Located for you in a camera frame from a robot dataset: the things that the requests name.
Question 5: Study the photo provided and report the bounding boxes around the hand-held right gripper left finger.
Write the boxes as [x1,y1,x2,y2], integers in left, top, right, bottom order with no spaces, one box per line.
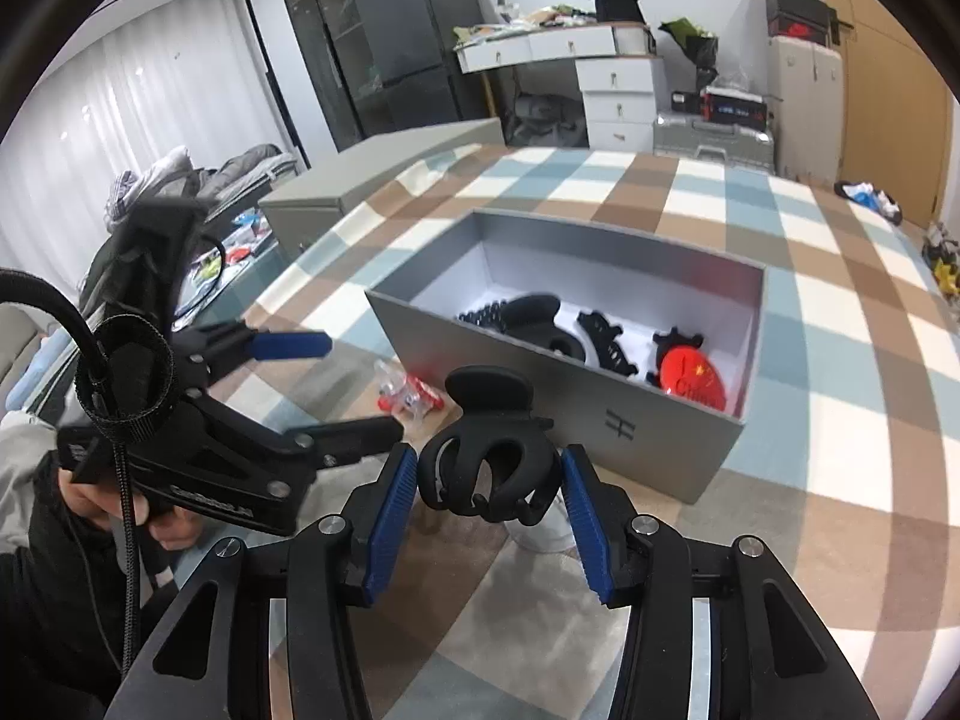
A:
[120,442,419,720]

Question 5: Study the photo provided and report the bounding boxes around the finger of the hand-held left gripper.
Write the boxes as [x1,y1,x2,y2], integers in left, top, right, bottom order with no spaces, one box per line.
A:
[176,319,333,385]
[191,388,406,496]

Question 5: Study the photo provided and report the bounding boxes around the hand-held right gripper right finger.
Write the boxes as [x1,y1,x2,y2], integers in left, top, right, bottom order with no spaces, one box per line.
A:
[561,444,882,720]

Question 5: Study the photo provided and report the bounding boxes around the grey cardboard box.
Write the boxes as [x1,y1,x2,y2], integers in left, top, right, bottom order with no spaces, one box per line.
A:
[365,208,767,505]

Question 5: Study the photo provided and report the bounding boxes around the black hair claw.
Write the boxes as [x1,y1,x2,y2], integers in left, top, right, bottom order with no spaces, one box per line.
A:
[501,291,587,362]
[416,365,563,527]

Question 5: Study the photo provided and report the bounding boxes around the red round compact mirror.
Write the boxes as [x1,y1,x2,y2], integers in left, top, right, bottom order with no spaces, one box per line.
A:
[646,345,730,415]

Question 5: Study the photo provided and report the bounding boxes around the wavy black hair clip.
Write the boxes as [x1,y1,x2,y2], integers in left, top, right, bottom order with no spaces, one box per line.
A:
[576,307,642,385]

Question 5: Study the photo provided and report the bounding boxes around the black beaded bracelet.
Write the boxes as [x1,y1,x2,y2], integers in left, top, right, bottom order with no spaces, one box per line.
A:
[456,298,518,332]

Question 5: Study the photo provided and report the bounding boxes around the long curved black hair clip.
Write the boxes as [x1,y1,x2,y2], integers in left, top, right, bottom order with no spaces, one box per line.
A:
[651,326,707,361]

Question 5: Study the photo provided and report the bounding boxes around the person's left forearm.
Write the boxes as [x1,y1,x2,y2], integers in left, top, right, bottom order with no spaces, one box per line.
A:
[0,412,188,720]

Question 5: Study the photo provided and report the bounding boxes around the person's left hand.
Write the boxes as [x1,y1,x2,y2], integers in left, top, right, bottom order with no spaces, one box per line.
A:
[58,465,205,552]

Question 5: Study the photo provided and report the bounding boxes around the clear packet with red item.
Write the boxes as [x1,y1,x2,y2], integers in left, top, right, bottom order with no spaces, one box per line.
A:
[373,360,445,421]

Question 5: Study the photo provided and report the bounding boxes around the pile of colourful clutter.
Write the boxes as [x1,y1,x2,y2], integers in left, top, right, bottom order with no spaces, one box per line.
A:
[187,210,267,301]

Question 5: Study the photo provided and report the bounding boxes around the heap of grey clothes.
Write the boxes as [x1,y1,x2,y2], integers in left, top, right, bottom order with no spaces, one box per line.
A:
[105,142,301,233]

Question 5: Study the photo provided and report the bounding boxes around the grey bench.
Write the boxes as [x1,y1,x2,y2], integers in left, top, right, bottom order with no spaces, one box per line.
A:
[259,118,505,254]

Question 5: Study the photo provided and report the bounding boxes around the glass door cabinet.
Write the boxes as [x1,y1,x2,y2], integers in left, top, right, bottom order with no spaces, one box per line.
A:
[270,0,376,155]

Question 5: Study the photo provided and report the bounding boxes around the white curtain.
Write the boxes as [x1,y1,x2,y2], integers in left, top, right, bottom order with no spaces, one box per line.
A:
[0,0,301,293]

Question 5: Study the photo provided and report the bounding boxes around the checkered blanket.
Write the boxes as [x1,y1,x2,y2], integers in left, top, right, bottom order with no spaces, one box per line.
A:
[150,142,960,720]

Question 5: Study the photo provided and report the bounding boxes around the dark grey refrigerator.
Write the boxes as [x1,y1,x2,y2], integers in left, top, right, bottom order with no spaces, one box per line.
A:
[349,0,488,151]

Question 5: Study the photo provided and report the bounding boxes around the grey backpack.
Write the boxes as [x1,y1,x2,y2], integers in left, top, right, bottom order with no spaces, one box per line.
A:
[506,94,586,147]

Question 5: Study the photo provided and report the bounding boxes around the silver suitcase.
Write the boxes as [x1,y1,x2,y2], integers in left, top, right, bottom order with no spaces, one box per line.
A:
[652,111,777,170]

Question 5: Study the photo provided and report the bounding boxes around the pile of papers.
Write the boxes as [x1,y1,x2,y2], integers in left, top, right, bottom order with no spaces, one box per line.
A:
[454,4,601,46]

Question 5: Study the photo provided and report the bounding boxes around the white desk with drawers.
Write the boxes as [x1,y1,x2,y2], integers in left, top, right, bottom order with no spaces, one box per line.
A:
[454,19,668,152]

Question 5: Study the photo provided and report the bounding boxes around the blue and white plastic bags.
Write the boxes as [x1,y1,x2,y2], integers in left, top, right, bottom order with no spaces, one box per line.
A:
[834,180,905,226]

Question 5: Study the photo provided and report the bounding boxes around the black and red device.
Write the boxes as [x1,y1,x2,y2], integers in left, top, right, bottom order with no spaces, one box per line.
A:
[701,86,770,125]

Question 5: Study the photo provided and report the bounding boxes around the white cabinet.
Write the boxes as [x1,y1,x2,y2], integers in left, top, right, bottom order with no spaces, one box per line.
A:
[766,37,848,185]

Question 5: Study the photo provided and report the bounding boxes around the dark green bag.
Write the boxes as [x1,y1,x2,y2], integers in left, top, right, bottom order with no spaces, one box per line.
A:
[658,15,721,74]

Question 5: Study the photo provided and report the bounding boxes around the wooden door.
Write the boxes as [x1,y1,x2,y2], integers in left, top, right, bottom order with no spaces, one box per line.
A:
[799,0,957,230]

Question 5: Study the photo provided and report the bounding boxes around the stack of shoe boxes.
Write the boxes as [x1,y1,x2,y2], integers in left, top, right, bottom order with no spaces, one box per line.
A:
[754,0,837,46]

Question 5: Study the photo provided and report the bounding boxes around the black cable with strap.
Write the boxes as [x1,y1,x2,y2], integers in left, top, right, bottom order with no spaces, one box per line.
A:
[0,266,177,676]

